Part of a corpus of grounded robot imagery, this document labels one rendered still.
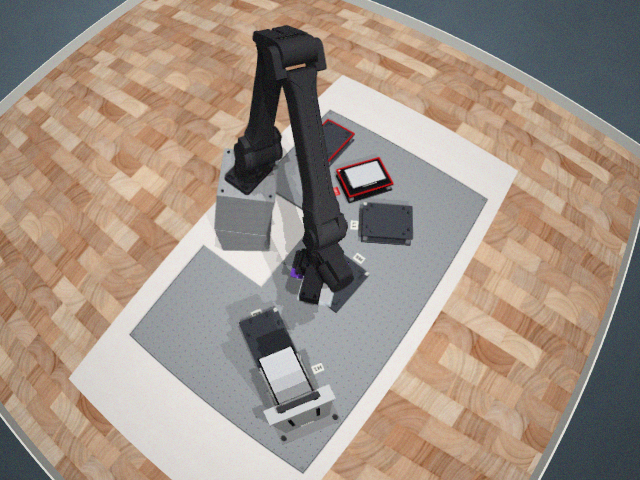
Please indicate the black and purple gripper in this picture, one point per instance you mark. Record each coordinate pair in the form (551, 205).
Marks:
(296, 267)

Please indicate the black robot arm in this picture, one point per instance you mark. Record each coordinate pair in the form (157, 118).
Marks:
(324, 224)

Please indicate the grey slotted shelf rack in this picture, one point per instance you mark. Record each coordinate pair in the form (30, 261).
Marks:
(305, 416)

